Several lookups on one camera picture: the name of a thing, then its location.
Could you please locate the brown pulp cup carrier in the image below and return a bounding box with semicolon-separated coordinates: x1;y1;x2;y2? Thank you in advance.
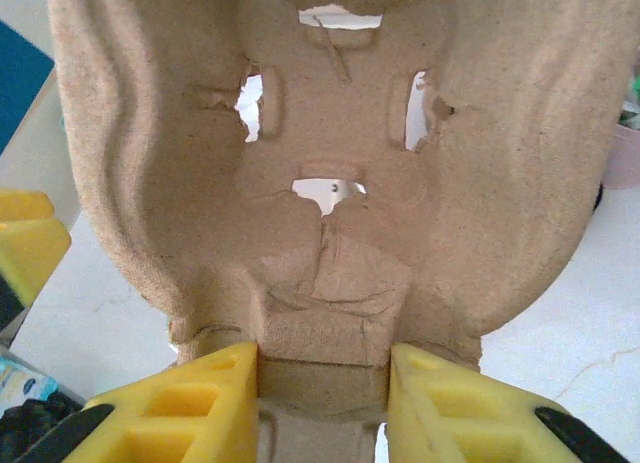
44;0;619;463

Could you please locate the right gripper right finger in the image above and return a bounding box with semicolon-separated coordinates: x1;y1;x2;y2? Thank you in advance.
387;342;631;463

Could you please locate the pink metal straw bucket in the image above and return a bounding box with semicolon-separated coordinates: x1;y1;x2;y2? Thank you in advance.
602;122;640;190

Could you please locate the blue wet wipes pack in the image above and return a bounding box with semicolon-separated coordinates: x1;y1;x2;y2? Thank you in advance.
0;356;59;400

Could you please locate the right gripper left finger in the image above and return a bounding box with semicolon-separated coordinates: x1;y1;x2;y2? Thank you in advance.
14;340;261;463

